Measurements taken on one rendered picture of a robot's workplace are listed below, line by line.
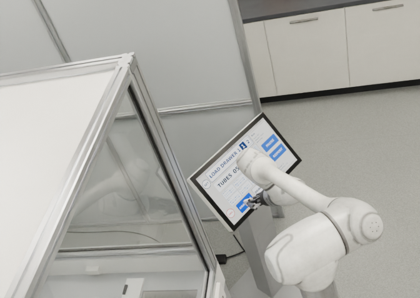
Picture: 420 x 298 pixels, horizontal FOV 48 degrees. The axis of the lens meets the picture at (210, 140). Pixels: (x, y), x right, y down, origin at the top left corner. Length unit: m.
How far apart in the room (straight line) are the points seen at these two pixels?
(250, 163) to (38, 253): 1.01
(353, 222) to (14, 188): 0.82
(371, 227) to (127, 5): 1.72
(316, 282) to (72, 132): 0.73
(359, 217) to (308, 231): 0.13
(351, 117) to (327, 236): 2.89
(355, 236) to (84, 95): 0.81
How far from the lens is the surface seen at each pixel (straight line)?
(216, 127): 2.87
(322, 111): 4.20
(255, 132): 2.28
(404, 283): 3.09
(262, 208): 2.47
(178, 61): 2.63
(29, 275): 0.92
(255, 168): 1.74
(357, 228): 1.28
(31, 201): 1.10
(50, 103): 1.40
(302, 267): 1.26
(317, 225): 1.28
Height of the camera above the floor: 2.61
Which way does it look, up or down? 39 degrees down
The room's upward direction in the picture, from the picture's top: 18 degrees counter-clockwise
